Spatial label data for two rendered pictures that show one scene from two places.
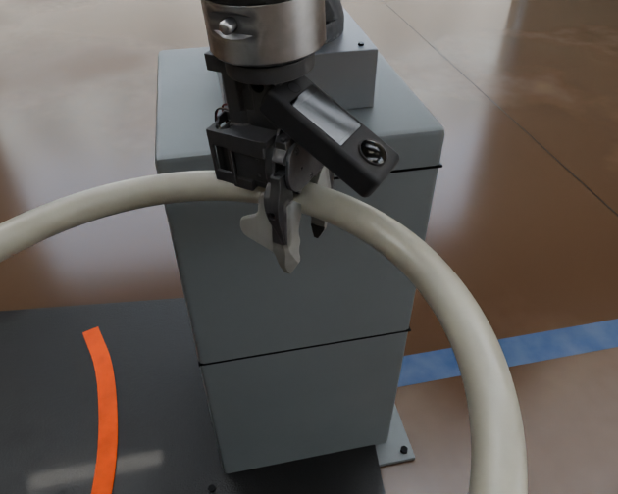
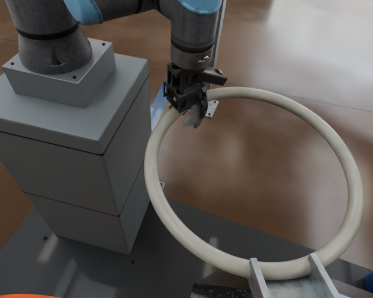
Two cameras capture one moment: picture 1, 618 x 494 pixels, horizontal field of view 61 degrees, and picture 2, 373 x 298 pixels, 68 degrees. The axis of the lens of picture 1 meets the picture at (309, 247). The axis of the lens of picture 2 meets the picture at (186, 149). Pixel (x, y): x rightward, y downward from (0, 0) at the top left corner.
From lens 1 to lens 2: 0.60 m
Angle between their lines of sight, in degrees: 48
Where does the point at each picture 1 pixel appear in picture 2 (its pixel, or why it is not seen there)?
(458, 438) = (166, 166)
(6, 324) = not seen: outside the picture
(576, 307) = not seen: hidden behind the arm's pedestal
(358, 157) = (221, 75)
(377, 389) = not seen: hidden behind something
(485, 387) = (285, 100)
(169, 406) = (77, 268)
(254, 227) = (189, 120)
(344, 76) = (108, 60)
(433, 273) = (248, 90)
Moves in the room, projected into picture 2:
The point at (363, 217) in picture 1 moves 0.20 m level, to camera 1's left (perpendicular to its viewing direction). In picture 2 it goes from (218, 91) to (186, 141)
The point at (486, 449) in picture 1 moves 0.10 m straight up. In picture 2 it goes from (298, 107) to (314, 75)
